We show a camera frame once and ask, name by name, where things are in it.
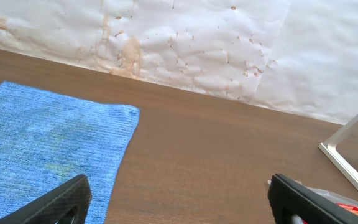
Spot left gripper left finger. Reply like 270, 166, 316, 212
0, 174, 93, 224

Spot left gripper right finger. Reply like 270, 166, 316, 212
267, 173, 358, 224

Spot blue cloth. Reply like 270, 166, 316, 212
0, 80, 141, 224

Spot white and blue stand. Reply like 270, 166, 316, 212
318, 98, 358, 207

